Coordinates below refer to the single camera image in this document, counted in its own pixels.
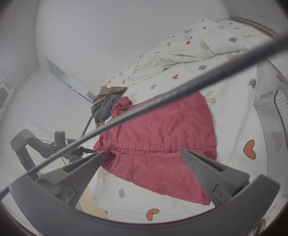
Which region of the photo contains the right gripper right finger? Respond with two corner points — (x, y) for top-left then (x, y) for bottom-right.
(181, 148), (250, 207)

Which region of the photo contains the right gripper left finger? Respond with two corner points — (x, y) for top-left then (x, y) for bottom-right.
(36, 150), (106, 208)

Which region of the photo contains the red shirt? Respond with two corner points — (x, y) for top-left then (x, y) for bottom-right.
(93, 92), (218, 205)

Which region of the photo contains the grey garment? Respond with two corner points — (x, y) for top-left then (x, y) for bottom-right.
(91, 95), (122, 122)

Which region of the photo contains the brown garment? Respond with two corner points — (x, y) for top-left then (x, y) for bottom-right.
(93, 86), (128, 127)

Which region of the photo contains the bed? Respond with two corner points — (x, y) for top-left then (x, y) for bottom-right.
(80, 16), (288, 222)

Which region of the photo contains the clear plastic box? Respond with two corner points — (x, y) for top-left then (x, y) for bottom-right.
(253, 56), (288, 201)

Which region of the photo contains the white ceiling air conditioner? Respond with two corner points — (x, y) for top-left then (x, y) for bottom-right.
(0, 80), (17, 114)

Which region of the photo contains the white printed quilt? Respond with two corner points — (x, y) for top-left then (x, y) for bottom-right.
(102, 19), (248, 87)

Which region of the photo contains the black cable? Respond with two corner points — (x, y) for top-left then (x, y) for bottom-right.
(0, 33), (288, 198)

